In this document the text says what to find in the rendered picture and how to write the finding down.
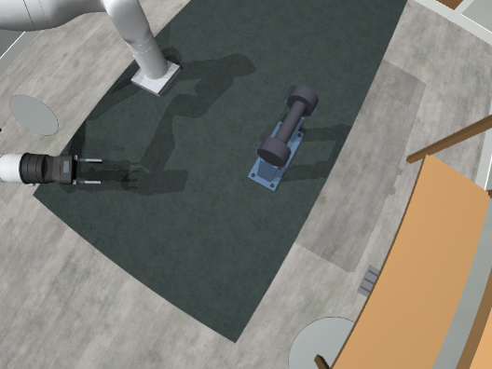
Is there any grey dumbbell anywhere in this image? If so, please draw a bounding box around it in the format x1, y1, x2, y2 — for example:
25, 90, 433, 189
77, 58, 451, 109
257, 86, 319, 167

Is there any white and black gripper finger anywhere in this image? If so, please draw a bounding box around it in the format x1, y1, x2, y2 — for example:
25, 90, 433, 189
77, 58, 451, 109
74, 156, 103, 163
73, 180, 103, 185

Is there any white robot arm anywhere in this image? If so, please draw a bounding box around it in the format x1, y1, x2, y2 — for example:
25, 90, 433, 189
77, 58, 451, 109
0, 0, 168, 79

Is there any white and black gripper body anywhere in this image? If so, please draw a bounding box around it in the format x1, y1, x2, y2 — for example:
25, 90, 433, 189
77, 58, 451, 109
0, 153, 77, 186

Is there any blue metal base plate with bolts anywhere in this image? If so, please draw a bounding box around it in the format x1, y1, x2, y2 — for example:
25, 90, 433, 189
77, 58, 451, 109
248, 116, 305, 190

